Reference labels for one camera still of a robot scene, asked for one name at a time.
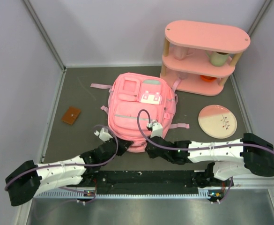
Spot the pink white floral plate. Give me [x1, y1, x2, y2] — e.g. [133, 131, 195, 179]
[198, 105, 237, 139]

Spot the grey slotted cable duct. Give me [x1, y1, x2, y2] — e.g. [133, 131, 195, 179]
[34, 189, 222, 200]

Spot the pink three-tier shelf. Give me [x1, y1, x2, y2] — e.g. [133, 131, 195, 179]
[160, 20, 251, 96]

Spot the pink student backpack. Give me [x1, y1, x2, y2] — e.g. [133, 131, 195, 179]
[91, 73, 189, 153]

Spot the clear glass on shelf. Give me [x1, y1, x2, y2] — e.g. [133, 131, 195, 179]
[177, 72, 188, 80]

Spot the green mug on shelf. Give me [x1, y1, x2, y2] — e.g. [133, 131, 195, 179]
[205, 51, 230, 67]

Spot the orange bowl on shelf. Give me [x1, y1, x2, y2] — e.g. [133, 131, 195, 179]
[200, 75, 217, 82]

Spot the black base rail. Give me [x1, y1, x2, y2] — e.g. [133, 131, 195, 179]
[75, 170, 233, 195]

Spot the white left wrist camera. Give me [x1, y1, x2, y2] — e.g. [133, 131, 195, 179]
[94, 127, 113, 142]

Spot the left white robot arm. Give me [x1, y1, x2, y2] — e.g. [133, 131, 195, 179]
[5, 139, 133, 207]

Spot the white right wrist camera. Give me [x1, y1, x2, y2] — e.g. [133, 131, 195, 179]
[147, 121, 163, 138]

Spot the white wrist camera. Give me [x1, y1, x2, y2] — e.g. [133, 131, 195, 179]
[94, 127, 113, 142]
[147, 121, 163, 138]

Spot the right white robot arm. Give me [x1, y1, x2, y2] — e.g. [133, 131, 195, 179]
[145, 133, 274, 187]

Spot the brown leather card wallet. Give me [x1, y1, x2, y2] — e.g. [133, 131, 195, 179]
[61, 106, 81, 125]

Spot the pink cup on shelf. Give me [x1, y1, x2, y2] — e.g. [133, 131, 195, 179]
[173, 46, 189, 60]

